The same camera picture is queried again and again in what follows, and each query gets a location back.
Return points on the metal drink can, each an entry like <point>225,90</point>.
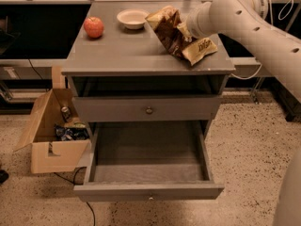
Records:
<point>66,113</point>

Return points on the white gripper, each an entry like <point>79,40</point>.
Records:
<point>194,24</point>

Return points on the grey wooden drawer cabinet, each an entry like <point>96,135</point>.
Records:
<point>126,63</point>

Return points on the brown chip bag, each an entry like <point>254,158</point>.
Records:
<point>164,24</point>

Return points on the closed grey upper drawer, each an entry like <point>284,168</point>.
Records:
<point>101,109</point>

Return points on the white paper bowl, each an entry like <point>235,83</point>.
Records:
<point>133,19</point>

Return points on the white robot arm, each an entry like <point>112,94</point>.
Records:
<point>280,54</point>

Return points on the open cardboard box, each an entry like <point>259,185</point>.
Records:
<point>48,152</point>

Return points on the round brass drawer knob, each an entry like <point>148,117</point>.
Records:
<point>149,110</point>

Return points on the red apple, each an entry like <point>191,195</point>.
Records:
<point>94,27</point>

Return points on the black shoe tip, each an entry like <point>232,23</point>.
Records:
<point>3,176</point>

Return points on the open grey middle drawer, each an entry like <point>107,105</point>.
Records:
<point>152,160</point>

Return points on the blue snack bag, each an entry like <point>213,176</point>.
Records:
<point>71,133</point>

